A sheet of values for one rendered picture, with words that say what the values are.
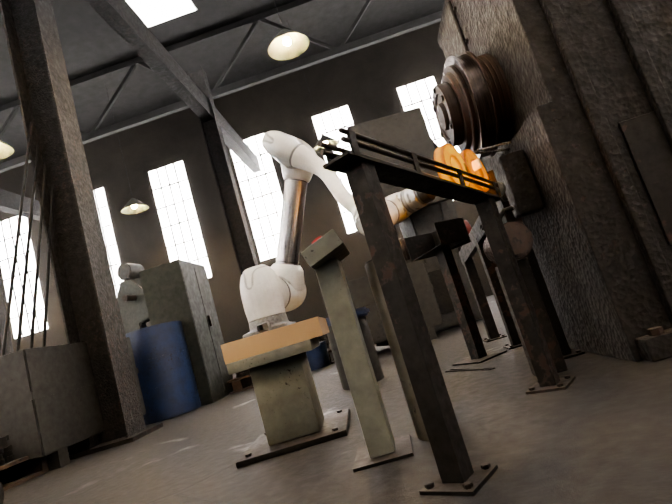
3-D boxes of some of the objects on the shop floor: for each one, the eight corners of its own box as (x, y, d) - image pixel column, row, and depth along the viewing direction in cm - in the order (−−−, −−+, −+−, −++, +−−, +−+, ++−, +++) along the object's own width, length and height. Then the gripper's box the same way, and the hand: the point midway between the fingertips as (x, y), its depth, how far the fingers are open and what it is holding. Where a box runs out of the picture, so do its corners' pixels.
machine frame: (673, 300, 237) (550, 3, 263) (906, 292, 130) (660, -205, 157) (533, 341, 242) (426, 45, 269) (647, 365, 135) (452, -129, 162)
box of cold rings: (59, 452, 426) (41, 359, 439) (150, 425, 416) (129, 331, 430) (-78, 510, 305) (-97, 379, 318) (47, 474, 295) (22, 341, 309)
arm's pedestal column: (236, 468, 160) (214, 379, 164) (261, 439, 199) (242, 368, 204) (347, 435, 159) (322, 347, 164) (350, 412, 199) (329, 341, 203)
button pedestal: (410, 433, 138) (350, 239, 148) (414, 459, 115) (342, 225, 124) (358, 448, 139) (302, 254, 149) (352, 476, 116) (286, 243, 125)
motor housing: (561, 365, 168) (510, 226, 176) (586, 373, 146) (527, 215, 154) (526, 375, 169) (477, 237, 177) (546, 384, 147) (489, 226, 155)
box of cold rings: (434, 332, 506) (411, 263, 518) (449, 334, 424) (422, 253, 436) (344, 359, 506) (323, 290, 518) (341, 367, 424) (317, 284, 436)
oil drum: (212, 401, 483) (191, 318, 497) (187, 413, 425) (165, 319, 438) (159, 416, 487) (140, 334, 501) (128, 431, 429) (108, 337, 442)
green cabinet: (171, 415, 461) (138, 271, 484) (199, 401, 530) (169, 276, 553) (216, 401, 458) (180, 258, 481) (238, 390, 527) (206, 264, 550)
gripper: (433, 204, 171) (491, 174, 156) (415, 203, 161) (476, 171, 146) (426, 186, 172) (483, 154, 158) (407, 184, 162) (467, 150, 148)
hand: (470, 167), depth 154 cm, fingers closed, pressing on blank
